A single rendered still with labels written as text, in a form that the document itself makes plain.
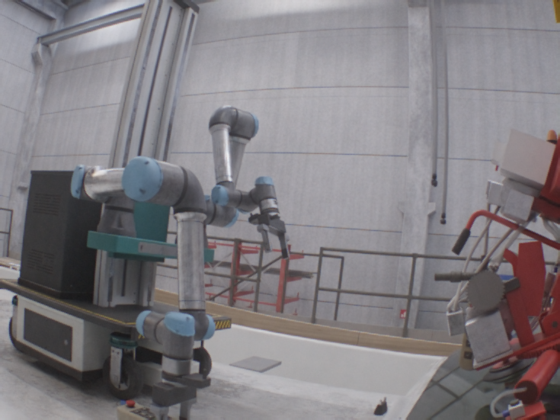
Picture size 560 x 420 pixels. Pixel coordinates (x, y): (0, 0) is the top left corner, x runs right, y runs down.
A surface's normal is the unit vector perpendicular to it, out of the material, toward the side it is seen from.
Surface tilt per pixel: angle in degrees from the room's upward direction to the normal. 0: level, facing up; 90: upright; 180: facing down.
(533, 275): 90
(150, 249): 90
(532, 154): 90
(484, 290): 90
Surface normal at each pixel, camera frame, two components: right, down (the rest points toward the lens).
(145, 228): 0.91, 0.05
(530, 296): -0.43, -0.15
